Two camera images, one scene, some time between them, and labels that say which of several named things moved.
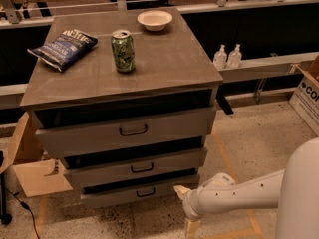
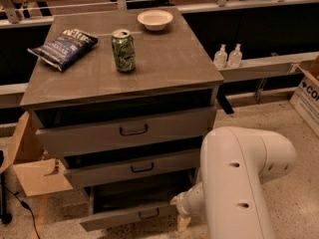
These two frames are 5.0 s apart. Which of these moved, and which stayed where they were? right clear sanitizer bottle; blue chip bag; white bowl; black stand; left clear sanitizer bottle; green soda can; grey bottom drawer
Moved: grey bottom drawer
Stayed: left clear sanitizer bottle; green soda can; blue chip bag; right clear sanitizer bottle; white bowl; black stand
